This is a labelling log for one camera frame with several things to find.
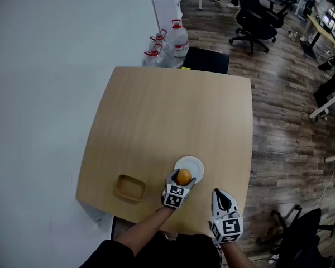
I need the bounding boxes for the orange fruit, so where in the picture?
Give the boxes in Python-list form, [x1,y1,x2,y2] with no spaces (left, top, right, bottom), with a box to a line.
[176,168,192,186]

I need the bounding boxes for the person's black shirt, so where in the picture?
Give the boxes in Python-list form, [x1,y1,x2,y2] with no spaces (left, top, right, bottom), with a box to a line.
[80,232,222,268]

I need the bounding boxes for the yellow top desk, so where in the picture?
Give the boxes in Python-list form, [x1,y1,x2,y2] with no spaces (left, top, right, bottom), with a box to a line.
[300,13,335,60]

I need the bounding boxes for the dark top desk white legs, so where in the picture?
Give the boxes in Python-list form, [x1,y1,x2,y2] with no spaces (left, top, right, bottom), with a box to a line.
[308,68,335,120]

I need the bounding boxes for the white box cabinet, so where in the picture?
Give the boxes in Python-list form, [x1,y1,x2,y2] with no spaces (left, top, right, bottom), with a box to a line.
[151,0,184,36]

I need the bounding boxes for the white round plate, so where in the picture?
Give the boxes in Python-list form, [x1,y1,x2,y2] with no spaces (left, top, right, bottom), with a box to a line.
[173,155,205,186]

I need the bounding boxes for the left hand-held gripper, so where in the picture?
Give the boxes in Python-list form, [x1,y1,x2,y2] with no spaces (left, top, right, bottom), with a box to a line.
[161,169,197,210]

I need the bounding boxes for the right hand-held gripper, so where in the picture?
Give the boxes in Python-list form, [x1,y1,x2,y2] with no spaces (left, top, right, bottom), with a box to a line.
[210,188,244,244]

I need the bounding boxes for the person's left forearm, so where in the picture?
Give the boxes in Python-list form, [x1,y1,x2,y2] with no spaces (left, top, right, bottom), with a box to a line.
[113,204,176,259]

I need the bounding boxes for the black floor mat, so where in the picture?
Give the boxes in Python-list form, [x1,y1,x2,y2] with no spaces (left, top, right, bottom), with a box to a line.
[181,46,231,75]

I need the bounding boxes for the tan rectangular tray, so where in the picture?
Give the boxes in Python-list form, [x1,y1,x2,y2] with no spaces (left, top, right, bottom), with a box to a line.
[113,174,147,204]

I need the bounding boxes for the light wooden table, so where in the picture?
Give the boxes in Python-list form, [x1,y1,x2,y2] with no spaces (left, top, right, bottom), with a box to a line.
[75,66,253,238]

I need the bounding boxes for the white cable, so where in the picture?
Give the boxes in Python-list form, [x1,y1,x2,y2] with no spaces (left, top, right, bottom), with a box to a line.
[314,160,335,208]

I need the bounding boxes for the person's right forearm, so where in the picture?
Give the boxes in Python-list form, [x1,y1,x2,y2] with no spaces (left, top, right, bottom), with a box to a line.
[218,240,258,268]

